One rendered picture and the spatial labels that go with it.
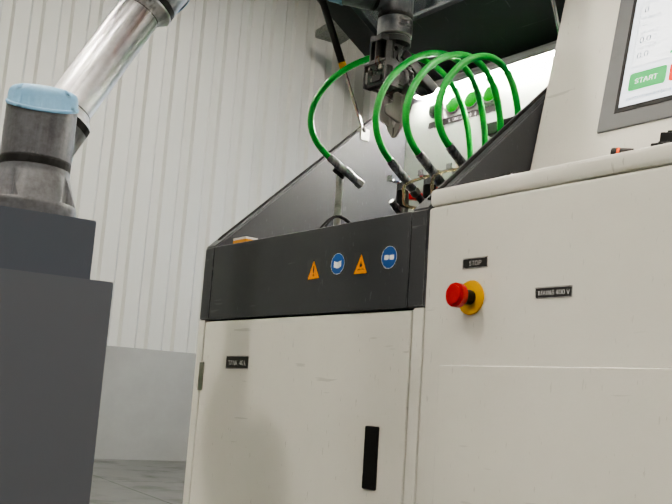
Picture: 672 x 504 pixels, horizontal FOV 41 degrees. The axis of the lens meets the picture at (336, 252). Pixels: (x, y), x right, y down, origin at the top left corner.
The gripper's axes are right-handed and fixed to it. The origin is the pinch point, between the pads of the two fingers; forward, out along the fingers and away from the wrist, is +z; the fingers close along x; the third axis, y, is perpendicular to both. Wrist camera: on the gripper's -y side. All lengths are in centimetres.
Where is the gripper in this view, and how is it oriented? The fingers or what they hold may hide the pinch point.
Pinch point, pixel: (396, 132)
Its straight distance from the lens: 189.5
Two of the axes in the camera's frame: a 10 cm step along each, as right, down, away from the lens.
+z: -0.6, 9.8, -1.7
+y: -7.8, -1.5, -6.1
